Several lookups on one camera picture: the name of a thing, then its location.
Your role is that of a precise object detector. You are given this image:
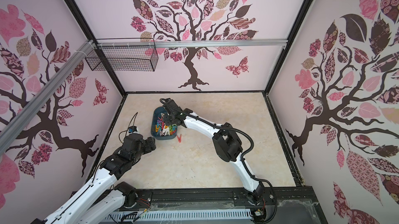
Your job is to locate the right black corrugated cable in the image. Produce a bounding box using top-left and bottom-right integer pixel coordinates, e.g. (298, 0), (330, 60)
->
(159, 98), (278, 193)

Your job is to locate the black wire basket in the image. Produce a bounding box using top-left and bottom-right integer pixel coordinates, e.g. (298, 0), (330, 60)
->
(85, 37), (159, 72)

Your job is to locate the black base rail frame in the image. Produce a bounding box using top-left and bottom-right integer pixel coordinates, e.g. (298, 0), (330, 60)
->
(58, 186), (328, 224)

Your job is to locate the dark teal storage box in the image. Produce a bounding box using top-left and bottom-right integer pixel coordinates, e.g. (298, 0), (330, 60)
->
(150, 107), (178, 140)

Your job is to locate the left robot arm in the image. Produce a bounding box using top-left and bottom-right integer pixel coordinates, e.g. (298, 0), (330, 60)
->
(32, 132), (156, 224)

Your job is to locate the left aluminium rail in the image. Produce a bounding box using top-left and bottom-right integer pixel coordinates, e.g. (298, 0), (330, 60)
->
(1, 40), (96, 154)

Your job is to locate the back aluminium rail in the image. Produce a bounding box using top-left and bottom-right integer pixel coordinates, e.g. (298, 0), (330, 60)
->
(97, 39), (288, 48)

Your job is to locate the aluminium rail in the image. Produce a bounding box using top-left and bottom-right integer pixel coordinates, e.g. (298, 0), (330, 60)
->
(1, 40), (96, 154)
(97, 39), (288, 48)

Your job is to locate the white slotted cable duct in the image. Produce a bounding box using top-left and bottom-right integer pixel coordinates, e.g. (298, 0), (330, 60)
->
(101, 209), (252, 224)

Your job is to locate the red clothespin near box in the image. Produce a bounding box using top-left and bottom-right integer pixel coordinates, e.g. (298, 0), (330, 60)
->
(177, 134), (182, 143)

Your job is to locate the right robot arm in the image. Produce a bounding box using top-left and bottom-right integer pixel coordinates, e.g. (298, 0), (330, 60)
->
(160, 98), (265, 205)

